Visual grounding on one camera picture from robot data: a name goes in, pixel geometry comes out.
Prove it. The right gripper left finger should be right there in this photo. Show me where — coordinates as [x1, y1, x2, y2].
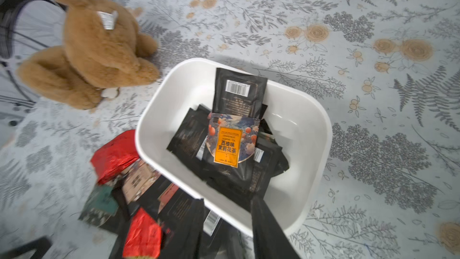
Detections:
[159, 199, 205, 259]

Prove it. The orange label tea bag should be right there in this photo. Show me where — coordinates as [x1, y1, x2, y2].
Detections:
[202, 113, 261, 188]

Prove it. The black barcode tea bag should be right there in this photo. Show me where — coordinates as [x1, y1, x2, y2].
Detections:
[212, 68, 268, 119]

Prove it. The white storage box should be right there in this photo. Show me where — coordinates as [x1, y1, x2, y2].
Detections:
[134, 57, 334, 237]

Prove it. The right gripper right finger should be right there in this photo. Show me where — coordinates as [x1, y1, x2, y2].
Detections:
[250, 195, 299, 259]

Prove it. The shiny red foil tea bag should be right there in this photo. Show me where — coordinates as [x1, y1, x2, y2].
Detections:
[90, 129, 140, 185]

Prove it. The brown teddy bear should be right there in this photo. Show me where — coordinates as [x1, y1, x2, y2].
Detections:
[16, 0, 160, 110]

